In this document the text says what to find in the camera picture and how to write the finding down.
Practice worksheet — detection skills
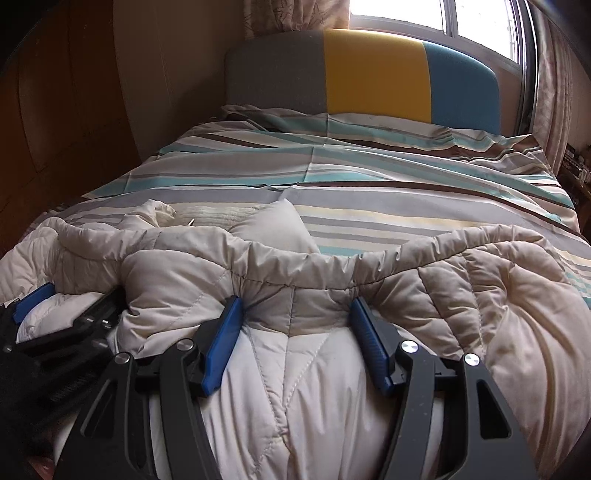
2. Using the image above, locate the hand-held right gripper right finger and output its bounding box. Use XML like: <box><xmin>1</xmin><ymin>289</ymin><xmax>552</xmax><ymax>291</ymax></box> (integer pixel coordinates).
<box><xmin>348</xmin><ymin>299</ymin><xmax>539</xmax><ymax>480</ymax></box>

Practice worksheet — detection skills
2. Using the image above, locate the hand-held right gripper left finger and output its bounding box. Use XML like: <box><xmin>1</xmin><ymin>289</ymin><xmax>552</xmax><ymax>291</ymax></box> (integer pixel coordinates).
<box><xmin>54</xmin><ymin>295</ymin><xmax>244</xmax><ymax>480</ymax></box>

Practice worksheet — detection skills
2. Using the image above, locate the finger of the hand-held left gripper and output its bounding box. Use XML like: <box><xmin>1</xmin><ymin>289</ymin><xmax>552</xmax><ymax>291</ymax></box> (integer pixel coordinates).
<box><xmin>17</xmin><ymin>288</ymin><xmax>126</xmax><ymax>354</ymax></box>
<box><xmin>9</xmin><ymin>281</ymin><xmax>58</xmax><ymax>325</ymax></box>

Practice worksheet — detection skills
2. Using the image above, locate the beige quilted puffer jacket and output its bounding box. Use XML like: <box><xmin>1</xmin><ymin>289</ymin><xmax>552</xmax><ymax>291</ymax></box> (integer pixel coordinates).
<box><xmin>0</xmin><ymin>198</ymin><xmax>591</xmax><ymax>480</ymax></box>

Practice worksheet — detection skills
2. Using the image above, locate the striped bed duvet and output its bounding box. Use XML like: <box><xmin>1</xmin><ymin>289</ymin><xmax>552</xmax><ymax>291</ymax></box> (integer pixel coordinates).
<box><xmin>60</xmin><ymin>104</ymin><xmax>583</xmax><ymax>296</ymax></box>

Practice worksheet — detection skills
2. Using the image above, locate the brown wooden wardrobe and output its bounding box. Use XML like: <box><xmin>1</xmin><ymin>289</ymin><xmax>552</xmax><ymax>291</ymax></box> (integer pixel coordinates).
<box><xmin>0</xmin><ymin>0</ymin><xmax>153</xmax><ymax>250</ymax></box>

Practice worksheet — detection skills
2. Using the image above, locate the cluttered wooden side table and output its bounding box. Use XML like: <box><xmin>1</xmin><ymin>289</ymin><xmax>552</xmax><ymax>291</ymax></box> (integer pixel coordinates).
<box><xmin>558</xmin><ymin>143</ymin><xmax>591</xmax><ymax>208</ymax></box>

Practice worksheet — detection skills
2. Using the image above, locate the grey yellow blue headboard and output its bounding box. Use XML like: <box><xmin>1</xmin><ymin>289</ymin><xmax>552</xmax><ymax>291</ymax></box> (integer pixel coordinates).
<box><xmin>224</xmin><ymin>28</ymin><xmax>502</xmax><ymax>134</ymax></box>

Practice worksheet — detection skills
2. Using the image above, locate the beige patterned curtain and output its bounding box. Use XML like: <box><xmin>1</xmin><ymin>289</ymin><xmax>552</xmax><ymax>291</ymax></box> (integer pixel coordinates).
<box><xmin>531</xmin><ymin>0</ymin><xmax>591</xmax><ymax>171</ymax></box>
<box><xmin>242</xmin><ymin>0</ymin><xmax>354</xmax><ymax>40</ymax></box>

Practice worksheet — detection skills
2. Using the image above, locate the window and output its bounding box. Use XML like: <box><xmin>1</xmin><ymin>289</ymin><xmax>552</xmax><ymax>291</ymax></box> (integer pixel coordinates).
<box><xmin>348</xmin><ymin>0</ymin><xmax>532</xmax><ymax>63</ymax></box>

